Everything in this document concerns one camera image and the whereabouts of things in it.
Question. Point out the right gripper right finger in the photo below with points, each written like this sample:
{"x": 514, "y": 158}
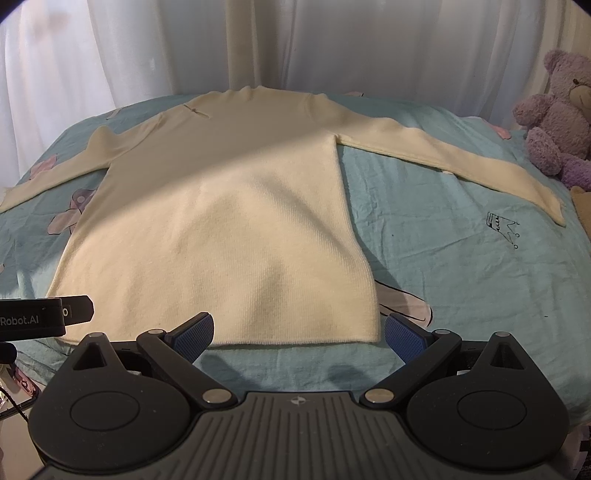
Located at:
{"x": 427, "y": 356}

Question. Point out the purple teddy bear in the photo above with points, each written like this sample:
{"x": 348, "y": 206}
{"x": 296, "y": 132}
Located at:
{"x": 557, "y": 124}

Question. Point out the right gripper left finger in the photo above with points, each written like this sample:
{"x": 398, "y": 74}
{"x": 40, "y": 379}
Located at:
{"x": 172, "y": 354}

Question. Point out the cream knit sweater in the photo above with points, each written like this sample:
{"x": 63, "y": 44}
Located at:
{"x": 233, "y": 203}

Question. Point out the tan plush toy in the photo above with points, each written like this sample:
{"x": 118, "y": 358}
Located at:
{"x": 582, "y": 203}

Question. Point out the teal mushroom print bedsheet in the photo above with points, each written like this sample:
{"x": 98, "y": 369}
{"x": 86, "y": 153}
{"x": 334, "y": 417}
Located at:
{"x": 483, "y": 260}

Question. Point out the white sheer curtain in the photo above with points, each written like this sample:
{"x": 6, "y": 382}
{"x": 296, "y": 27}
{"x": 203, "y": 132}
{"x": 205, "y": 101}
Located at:
{"x": 64, "y": 61}

